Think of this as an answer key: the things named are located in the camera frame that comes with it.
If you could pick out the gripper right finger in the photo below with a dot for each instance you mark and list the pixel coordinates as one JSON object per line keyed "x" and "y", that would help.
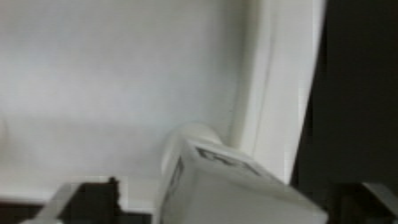
{"x": 364, "y": 204}

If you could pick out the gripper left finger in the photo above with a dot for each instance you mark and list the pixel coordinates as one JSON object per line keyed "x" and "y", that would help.
{"x": 85, "y": 204}

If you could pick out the white table leg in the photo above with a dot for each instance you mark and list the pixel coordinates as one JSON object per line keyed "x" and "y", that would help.
{"x": 220, "y": 190}

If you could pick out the white square tabletop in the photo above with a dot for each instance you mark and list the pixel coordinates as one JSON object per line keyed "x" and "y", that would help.
{"x": 120, "y": 67}

